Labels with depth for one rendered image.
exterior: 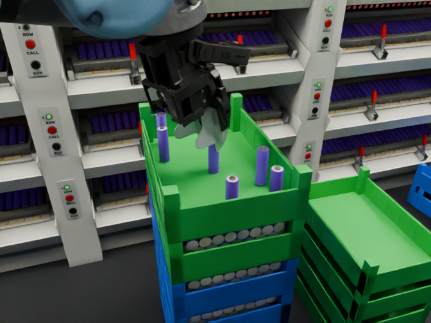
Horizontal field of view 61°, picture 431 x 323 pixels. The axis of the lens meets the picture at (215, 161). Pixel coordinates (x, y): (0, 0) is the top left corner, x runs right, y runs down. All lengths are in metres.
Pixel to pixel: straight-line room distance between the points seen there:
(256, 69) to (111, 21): 0.79
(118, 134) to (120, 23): 0.80
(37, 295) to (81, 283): 0.11
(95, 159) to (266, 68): 0.51
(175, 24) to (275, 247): 0.34
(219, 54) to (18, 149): 0.66
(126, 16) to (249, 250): 0.39
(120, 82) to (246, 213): 0.54
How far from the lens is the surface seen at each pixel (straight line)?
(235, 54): 0.55
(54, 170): 1.00
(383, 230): 0.95
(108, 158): 1.00
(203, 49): 0.50
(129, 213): 1.12
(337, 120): 1.22
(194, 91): 0.49
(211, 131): 0.55
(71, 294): 1.13
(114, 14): 0.24
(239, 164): 0.65
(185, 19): 0.44
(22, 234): 1.15
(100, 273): 1.16
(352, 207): 1.00
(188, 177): 0.62
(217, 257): 0.54
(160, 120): 0.68
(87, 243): 1.14
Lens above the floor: 0.82
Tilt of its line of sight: 31 degrees down
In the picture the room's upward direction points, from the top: straight up
